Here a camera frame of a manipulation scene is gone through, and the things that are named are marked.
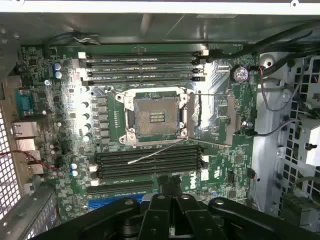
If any blue expansion slot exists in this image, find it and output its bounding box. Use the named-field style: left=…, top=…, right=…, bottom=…
left=88, top=193, right=151, bottom=214

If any black expansion slot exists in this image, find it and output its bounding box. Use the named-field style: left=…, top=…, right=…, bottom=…
left=86, top=180, right=155, bottom=196

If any black RAM slot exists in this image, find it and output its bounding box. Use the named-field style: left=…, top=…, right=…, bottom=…
left=95, top=169, right=205, bottom=180
left=95, top=153, right=205, bottom=163
left=79, top=75, right=206, bottom=86
left=72, top=58, right=201, bottom=68
left=74, top=66, right=206, bottom=77
left=95, top=161, right=205, bottom=171
left=77, top=50, right=210, bottom=60

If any white board connector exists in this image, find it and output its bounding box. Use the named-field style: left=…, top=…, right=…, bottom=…
left=200, top=154, right=210, bottom=181

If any green Dell motherboard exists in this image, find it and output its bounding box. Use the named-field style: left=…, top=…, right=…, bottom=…
left=21, top=43, right=260, bottom=225

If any blue capacitor pair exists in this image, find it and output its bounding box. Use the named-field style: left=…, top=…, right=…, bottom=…
left=51, top=61, right=64, bottom=80
left=70, top=162, right=80, bottom=179

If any silver socket cover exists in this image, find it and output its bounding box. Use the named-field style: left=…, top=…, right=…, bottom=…
left=186, top=92, right=236, bottom=148

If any silver USB port block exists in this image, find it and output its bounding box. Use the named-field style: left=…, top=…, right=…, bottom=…
left=14, top=138, right=45, bottom=175

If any perforated metal disk bay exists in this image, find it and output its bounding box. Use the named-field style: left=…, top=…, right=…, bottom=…
left=274, top=54, right=320, bottom=226

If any silver coin cell battery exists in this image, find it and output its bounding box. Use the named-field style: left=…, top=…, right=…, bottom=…
left=230, top=63, right=250, bottom=84

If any silver ethernet port block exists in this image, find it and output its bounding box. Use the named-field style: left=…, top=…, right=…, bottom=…
left=10, top=120, right=40, bottom=139

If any teal serial port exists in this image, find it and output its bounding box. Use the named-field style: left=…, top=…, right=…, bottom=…
left=14, top=88, right=39, bottom=119

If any grey metal PC case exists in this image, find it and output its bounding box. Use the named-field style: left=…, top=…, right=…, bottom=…
left=0, top=0, right=320, bottom=240

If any CPU socket with metal frame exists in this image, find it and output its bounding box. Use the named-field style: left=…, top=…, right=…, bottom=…
left=119, top=86, right=190, bottom=149

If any grey wire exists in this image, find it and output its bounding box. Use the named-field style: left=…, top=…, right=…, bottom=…
left=258, top=73, right=294, bottom=112
left=254, top=118, right=302, bottom=137

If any thin red wire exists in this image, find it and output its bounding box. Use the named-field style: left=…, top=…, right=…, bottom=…
left=0, top=150, right=59, bottom=171

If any black cable bundle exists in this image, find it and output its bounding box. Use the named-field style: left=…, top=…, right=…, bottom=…
left=44, top=30, right=101, bottom=58

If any thick black cable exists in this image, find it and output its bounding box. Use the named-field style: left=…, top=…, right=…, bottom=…
left=206, top=26, right=320, bottom=64

